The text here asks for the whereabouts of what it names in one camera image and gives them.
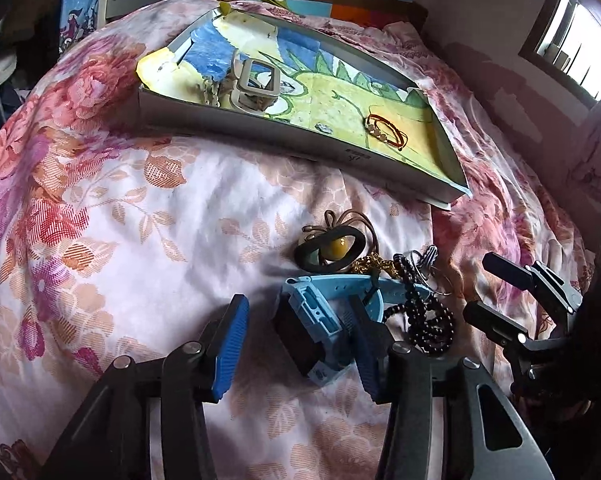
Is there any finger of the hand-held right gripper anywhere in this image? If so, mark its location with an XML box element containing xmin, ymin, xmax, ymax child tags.
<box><xmin>482</xmin><ymin>252</ymin><xmax>580</xmax><ymax>317</ymax></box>
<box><xmin>462</xmin><ymin>301</ymin><xmax>573</xmax><ymax>367</ymax></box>

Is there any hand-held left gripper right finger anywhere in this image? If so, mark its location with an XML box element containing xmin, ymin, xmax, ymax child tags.
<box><xmin>347</xmin><ymin>296</ymin><xmax>556</xmax><ymax>480</ymax></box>

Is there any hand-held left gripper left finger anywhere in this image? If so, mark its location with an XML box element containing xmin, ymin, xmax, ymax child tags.
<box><xmin>40</xmin><ymin>294</ymin><xmax>251</xmax><ymax>480</ymax></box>

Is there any black bead bracelet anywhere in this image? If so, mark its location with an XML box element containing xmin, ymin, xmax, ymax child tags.
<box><xmin>377</xmin><ymin>254</ymin><xmax>455</xmax><ymax>358</ymax></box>

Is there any blue wristwatch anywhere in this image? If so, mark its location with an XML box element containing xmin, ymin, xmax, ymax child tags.
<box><xmin>273</xmin><ymin>274</ymin><xmax>431</xmax><ymax>387</ymax></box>

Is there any cartoon-lined cardboard tray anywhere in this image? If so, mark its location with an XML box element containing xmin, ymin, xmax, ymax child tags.
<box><xmin>136</xmin><ymin>4</ymin><xmax>472</xmax><ymax>210</ymax></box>

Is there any pink floral blanket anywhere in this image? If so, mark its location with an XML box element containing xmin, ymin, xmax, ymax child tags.
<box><xmin>0</xmin><ymin>0</ymin><xmax>601</xmax><ymax>480</ymax></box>

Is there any window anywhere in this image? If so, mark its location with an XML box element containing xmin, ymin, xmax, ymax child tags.
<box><xmin>517</xmin><ymin>0</ymin><xmax>601</xmax><ymax>111</ymax></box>

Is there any beige square hair clip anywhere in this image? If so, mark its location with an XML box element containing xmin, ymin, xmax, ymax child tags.
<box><xmin>229</xmin><ymin>50</ymin><xmax>281</xmax><ymax>113</ymax></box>

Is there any grey board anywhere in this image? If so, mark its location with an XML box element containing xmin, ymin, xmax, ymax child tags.
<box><xmin>105</xmin><ymin>0</ymin><xmax>181</xmax><ymax>21</ymax></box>

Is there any blue printed cloth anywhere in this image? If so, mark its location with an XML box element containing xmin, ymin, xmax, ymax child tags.
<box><xmin>59</xmin><ymin>0</ymin><xmax>116</xmax><ymax>53</ymax></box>

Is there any gold chain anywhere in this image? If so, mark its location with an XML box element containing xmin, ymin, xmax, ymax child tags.
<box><xmin>350</xmin><ymin>254</ymin><xmax>398</xmax><ymax>278</ymax></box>

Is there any black ring yellow bead necklace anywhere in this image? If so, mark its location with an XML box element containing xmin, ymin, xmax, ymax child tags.
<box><xmin>295</xmin><ymin>210</ymin><xmax>381</xmax><ymax>271</ymax></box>

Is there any red cord bracelet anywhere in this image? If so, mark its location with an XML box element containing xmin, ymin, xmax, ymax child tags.
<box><xmin>364</xmin><ymin>112</ymin><xmax>410</xmax><ymax>152</ymax></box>

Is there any pale metal chain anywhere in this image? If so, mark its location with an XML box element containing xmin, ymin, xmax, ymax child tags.
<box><xmin>200</xmin><ymin>74</ymin><xmax>222</xmax><ymax>109</ymax></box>

